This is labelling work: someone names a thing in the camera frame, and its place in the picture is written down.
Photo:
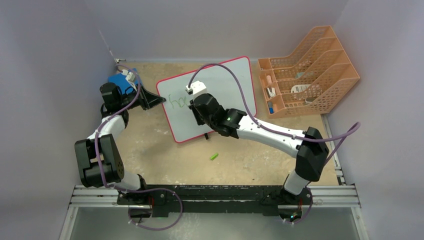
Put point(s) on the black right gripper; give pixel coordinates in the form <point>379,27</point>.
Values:
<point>200,122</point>

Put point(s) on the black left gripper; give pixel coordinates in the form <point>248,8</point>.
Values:
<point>152,100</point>

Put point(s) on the pink framed whiteboard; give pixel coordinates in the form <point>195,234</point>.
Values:
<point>216,95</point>

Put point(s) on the green marker cap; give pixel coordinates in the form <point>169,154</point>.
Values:
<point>214,156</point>

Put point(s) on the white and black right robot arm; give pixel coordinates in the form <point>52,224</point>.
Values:
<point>306,146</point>

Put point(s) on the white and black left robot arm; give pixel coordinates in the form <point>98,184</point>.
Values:
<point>98,158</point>

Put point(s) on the blue box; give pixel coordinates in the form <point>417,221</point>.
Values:
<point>119,80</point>

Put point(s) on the blue item in organizer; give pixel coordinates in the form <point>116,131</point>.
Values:
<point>270,107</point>

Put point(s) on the white stapler in organizer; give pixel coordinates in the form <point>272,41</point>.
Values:
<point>271,92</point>

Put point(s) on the white remote in organizer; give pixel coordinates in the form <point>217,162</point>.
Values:
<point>299,88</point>

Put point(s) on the orange plastic desk organizer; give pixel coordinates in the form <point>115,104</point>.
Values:
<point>319,60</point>

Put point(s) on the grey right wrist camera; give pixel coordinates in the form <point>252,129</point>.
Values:
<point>196,89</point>

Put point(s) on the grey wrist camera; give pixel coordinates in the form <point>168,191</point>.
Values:
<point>196,89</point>
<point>130,77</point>

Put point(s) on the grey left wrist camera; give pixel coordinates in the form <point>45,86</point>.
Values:
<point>130,77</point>

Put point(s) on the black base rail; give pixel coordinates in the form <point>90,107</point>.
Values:
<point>268,200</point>

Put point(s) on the aluminium frame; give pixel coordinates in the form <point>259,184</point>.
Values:
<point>333,214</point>

